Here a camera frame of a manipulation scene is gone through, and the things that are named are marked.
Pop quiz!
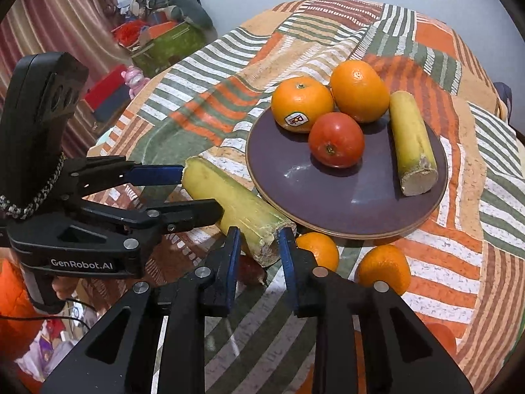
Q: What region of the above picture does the small red tomato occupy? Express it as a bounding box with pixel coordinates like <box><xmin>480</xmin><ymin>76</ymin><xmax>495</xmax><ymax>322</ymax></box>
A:
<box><xmin>238</xmin><ymin>254</ymin><xmax>267</xmax><ymax>286</ymax></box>

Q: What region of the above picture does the small mandarin orange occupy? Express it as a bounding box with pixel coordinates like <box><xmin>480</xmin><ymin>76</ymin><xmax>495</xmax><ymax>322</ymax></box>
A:
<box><xmin>355</xmin><ymin>245</ymin><xmax>411</xmax><ymax>295</ymax></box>
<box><xmin>296</xmin><ymin>232</ymin><xmax>340</xmax><ymax>272</ymax></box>

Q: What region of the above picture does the orange with Dole sticker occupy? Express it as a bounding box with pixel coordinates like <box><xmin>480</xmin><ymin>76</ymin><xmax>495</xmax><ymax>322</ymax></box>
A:
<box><xmin>270</xmin><ymin>76</ymin><xmax>335</xmax><ymax>133</ymax></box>

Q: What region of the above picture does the large red tomato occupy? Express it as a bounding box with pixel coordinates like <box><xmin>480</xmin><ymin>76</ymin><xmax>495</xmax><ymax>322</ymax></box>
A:
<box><xmin>308</xmin><ymin>112</ymin><xmax>365</xmax><ymax>169</ymax></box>

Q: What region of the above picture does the large plain orange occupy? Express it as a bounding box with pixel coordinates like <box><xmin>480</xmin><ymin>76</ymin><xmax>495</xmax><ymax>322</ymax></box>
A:
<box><xmin>329</xmin><ymin>60</ymin><xmax>390</xmax><ymax>124</ymax></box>

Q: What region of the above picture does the pink plush toy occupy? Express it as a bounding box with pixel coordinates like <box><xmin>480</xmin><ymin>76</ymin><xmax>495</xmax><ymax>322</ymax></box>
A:
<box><xmin>121</xmin><ymin>66</ymin><xmax>150</xmax><ymax>100</ymax></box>

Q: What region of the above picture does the red bag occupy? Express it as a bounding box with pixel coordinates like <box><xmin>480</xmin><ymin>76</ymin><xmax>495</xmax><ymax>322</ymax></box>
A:
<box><xmin>111</xmin><ymin>20</ymin><xmax>148</xmax><ymax>47</ymax></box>

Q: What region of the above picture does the purple round plate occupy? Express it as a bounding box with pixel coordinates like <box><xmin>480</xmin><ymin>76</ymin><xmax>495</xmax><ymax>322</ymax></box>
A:
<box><xmin>245</xmin><ymin>111</ymin><xmax>449</xmax><ymax>240</ymax></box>

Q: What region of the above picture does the red striped curtain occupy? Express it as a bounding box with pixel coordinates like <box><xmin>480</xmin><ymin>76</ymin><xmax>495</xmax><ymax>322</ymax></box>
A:
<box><xmin>0</xmin><ymin>0</ymin><xmax>124</xmax><ymax>157</ymax></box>

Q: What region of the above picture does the green storage box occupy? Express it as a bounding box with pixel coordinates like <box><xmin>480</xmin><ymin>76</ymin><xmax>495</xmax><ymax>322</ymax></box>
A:
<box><xmin>131</xmin><ymin>22</ymin><xmax>206</xmax><ymax>77</ymax></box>

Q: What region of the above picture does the blue grey backpack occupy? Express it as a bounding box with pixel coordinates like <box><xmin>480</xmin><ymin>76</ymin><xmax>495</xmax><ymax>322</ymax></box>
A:
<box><xmin>494</xmin><ymin>82</ymin><xmax>513</xmax><ymax>122</ymax></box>

